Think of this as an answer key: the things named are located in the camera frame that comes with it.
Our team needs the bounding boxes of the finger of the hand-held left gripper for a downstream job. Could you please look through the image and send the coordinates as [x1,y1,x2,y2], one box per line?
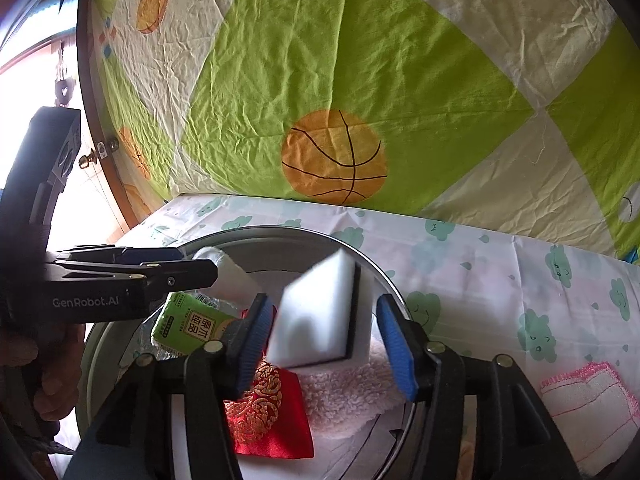
[54,244,187,267]
[54,259,221,302]

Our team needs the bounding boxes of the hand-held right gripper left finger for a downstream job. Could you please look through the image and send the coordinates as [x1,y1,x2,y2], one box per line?
[75,292,277,480]

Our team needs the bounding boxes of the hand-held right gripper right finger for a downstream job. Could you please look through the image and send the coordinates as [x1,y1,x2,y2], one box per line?
[376,294,583,480]

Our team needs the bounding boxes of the green drink packet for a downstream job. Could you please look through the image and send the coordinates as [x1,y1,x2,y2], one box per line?
[151,292,239,359]

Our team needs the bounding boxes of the white sponge with black layer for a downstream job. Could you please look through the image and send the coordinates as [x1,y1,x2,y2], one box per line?
[265,248,382,376]

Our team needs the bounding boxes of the clear plastic packet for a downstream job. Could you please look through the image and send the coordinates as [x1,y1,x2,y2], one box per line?
[132,297,232,362]

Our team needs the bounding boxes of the pink fluffy sock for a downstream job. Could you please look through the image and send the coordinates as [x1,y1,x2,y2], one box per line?
[295,345,410,439]

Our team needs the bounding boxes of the red embroidered pouch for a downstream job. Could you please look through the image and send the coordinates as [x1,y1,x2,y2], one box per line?
[222,309,316,461]

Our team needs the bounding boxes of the round metal tin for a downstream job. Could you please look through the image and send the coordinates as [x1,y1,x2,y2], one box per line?
[75,225,427,480]

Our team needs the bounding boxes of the person's left hand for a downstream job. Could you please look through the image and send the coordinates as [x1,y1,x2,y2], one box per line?
[0,322,87,423]

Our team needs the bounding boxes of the metal window latch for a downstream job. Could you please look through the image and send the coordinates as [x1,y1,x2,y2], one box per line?
[78,136,121,169]

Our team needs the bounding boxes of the cloud print tablecloth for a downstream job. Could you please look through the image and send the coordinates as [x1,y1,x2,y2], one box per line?
[120,194,640,480]

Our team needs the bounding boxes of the hanging window ornament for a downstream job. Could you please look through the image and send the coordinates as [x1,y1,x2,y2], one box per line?
[51,44,77,109]

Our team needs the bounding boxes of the pink-edged white cloth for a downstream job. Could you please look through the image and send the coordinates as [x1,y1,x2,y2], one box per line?
[539,361,640,477]

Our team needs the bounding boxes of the green basketball print bedsheet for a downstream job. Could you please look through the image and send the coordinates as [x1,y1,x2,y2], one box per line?
[82,0,640,266]

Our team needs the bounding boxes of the wooden window frame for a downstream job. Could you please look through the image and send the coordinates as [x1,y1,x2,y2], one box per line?
[75,0,173,234]

